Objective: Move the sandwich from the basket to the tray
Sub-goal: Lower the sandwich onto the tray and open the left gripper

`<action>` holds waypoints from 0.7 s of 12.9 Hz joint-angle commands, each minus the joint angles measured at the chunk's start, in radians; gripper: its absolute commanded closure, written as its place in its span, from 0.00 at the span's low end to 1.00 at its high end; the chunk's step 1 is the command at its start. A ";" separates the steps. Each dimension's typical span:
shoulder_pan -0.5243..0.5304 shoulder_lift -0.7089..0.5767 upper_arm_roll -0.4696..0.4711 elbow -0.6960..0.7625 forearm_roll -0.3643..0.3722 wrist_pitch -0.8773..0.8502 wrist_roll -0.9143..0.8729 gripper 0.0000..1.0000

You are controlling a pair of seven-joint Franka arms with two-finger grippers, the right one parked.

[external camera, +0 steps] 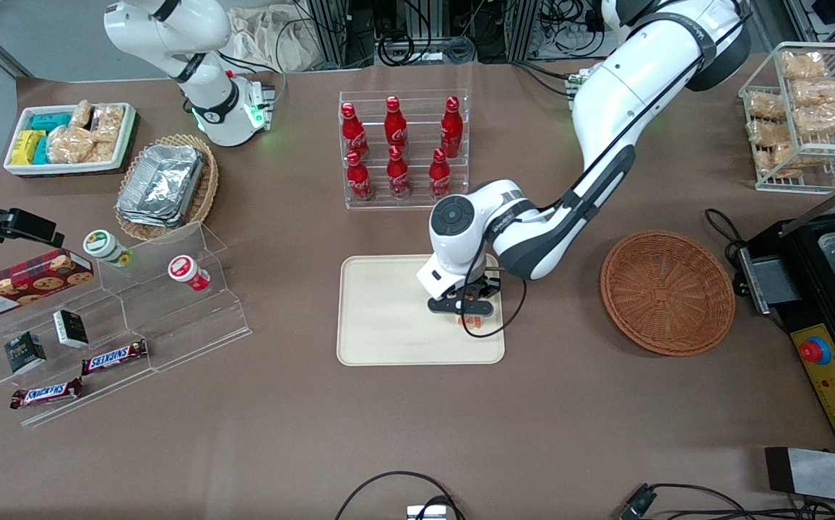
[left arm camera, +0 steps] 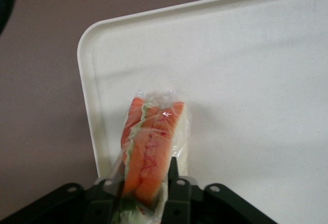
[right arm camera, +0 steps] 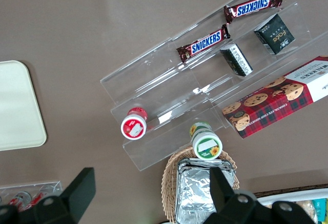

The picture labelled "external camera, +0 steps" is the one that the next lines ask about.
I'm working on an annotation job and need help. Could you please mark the Snickers chocolate bar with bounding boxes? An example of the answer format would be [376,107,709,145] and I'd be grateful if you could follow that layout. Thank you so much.
[10,378,84,410]
[82,339,149,375]

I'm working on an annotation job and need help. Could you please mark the red cola bottle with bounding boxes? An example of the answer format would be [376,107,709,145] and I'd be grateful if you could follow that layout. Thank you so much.
[340,102,370,158]
[345,149,374,202]
[428,148,452,197]
[440,96,464,158]
[386,144,411,199]
[384,96,408,149]

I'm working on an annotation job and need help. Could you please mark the grey metal plate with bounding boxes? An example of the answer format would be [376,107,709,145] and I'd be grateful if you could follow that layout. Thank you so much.
[735,246,802,316]

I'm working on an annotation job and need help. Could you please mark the beige plastic serving tray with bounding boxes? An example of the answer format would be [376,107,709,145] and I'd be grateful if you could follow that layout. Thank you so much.
[337,253,506,367]

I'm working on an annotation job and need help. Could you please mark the yellow control panel box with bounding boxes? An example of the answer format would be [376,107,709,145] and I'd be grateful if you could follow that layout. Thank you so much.
[789,324,835,446]

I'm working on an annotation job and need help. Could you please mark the black machine power cable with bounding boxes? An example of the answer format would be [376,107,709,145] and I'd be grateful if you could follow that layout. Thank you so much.
[705,208,750,269]

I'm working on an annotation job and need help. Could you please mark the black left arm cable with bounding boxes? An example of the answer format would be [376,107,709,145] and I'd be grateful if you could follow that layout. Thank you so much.
[459,14,714,339]

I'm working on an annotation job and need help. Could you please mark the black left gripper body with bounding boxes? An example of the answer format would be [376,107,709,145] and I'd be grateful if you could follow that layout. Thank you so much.
[428,278,499,317]

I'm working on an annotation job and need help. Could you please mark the black looped table cable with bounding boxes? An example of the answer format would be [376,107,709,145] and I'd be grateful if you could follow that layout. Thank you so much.
[334,471,465,520]

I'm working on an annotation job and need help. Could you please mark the beige cloth bag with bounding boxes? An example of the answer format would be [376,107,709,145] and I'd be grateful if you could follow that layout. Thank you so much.
[226,6,317,73]

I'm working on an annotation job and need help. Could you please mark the black sealing machine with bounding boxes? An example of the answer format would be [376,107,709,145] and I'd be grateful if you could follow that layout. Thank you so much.
[750,209,835,452]

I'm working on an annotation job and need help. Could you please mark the green lidded yogurt cup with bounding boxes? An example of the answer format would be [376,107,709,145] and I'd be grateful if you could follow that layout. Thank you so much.
[83,229,134,268]

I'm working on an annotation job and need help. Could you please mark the oval light wicker basket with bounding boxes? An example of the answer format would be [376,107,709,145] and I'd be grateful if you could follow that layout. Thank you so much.
[114,134,220,243]

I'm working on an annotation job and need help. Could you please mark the black cable bundle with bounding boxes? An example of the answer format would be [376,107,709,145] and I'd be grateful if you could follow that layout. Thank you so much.
[349,0,516,66]

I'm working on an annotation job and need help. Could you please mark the black cable with connector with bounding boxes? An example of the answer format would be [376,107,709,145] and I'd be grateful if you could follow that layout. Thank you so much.
[620,482,835,520]

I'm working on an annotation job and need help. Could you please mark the triangle sandwich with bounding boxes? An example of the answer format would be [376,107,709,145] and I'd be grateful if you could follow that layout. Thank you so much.
[454,287,487,329]

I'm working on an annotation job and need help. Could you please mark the grey flat mat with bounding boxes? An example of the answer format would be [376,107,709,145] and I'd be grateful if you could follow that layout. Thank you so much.
[764,446,835,506]

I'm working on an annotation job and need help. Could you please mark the stacked aluminium foil containers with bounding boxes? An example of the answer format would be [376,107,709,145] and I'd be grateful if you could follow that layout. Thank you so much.
[116,144,205,228]

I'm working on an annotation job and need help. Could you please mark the aluminium frame post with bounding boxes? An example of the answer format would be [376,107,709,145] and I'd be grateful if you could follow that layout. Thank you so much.
[304,0,350,67]
[515,0,541,62]

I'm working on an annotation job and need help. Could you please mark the yellow snack packet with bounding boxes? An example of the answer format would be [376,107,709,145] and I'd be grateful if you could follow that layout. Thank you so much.
[12,130,46,165]

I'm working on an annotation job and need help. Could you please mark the clear acrylic bottle rack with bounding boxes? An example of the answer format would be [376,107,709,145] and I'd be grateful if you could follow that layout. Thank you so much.
[338,90,470,211]

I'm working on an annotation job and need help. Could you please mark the red emergency stop button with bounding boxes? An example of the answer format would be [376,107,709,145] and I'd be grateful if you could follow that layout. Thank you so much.
[800,336,832,367]

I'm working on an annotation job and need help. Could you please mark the red lidded yogurt cup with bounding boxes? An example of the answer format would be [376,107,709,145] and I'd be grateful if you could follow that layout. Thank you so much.
[168,255,211,293]

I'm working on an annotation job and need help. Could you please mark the round brown wicker basket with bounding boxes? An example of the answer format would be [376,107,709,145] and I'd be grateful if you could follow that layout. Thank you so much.
[600,230,736,358]

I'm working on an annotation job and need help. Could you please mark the small black Face box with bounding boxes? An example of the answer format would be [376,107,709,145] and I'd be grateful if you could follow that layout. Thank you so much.
[53,309,90,349]
[4,331,48,375]

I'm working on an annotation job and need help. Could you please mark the white rectangular snack tray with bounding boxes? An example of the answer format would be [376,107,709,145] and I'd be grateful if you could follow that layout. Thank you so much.
[4,103,138,178]

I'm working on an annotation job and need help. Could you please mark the red tartan Walkers cookie box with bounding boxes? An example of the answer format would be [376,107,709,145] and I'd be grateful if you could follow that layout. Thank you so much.
[0,249,95,322]

